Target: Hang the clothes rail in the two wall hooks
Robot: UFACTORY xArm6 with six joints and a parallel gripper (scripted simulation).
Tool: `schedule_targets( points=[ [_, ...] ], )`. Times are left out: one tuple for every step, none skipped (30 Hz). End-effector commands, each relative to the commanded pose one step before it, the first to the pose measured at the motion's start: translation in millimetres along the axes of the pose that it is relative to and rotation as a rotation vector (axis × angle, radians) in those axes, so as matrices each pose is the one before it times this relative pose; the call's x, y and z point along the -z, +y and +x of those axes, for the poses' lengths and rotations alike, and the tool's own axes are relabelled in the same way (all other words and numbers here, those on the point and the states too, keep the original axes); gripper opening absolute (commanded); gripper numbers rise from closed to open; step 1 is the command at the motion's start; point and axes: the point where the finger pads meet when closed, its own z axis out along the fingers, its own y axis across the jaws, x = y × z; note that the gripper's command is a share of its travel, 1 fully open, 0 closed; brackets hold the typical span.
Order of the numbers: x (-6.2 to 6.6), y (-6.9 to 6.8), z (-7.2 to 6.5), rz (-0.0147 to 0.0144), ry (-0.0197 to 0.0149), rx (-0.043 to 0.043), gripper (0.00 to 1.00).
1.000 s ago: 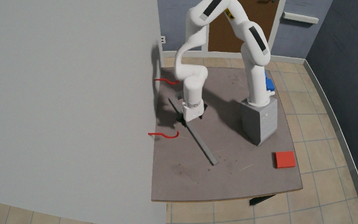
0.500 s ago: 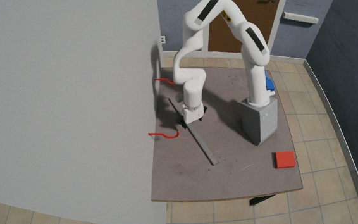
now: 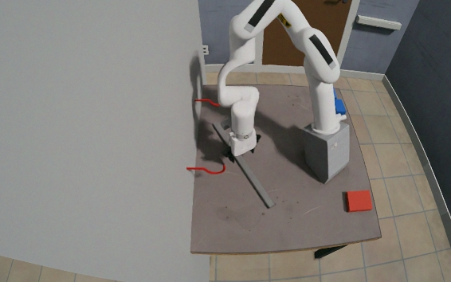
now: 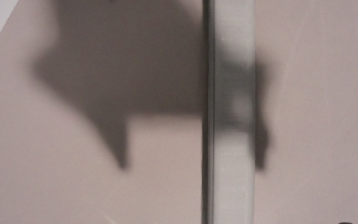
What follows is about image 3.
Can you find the white wall panel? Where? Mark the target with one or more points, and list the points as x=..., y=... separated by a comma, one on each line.
x=96, y=132

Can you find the grey long bar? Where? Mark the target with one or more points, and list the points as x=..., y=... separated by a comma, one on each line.
x=253, y=179

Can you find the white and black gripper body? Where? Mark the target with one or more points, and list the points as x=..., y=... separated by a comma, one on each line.
x=240, y=146

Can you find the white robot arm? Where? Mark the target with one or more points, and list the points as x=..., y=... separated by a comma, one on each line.
x=322, y=71

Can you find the blue rectangular block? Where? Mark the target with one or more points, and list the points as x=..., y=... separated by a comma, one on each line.
x=339, y=107

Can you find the red flat square block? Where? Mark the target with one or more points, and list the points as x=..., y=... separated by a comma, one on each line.
x=358, y=201

